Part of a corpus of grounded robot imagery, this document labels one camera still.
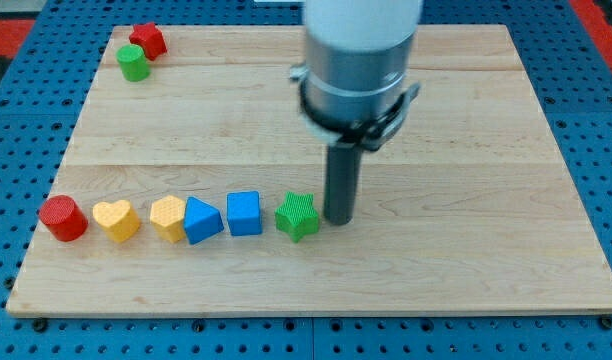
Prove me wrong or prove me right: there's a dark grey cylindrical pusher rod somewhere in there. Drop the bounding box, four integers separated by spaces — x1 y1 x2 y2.
323 146 362 225

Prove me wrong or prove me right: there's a green star block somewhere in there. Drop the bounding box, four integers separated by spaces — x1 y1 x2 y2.
275 191 319 243

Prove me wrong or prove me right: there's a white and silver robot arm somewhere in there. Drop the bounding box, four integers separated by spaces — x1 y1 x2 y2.
291 0 424 225

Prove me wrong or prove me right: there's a blue cube block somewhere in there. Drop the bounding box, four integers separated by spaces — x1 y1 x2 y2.
227 191 262 236

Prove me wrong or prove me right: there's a red star block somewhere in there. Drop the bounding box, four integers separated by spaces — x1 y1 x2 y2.
129 22 167 61

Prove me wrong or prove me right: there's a light wooden board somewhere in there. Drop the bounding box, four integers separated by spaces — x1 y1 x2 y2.
7 25 612 318

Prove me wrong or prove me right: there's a blue triangle block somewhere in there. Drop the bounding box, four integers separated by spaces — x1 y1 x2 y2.
183 197 224 245

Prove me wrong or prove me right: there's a yellow hexagon block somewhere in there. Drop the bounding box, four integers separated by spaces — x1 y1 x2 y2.
149 195 186 243

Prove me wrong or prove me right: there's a green cylinder block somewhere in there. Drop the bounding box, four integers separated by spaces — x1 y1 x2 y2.
116 44 150 82

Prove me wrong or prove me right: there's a yellow heart block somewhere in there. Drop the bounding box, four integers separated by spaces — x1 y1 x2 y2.
92 200 141 243

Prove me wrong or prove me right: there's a red cylinder block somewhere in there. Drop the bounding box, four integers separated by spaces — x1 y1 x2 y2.
39 195 89 242

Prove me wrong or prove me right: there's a black clamp ring with cable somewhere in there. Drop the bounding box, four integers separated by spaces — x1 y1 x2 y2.
288 64 422 153

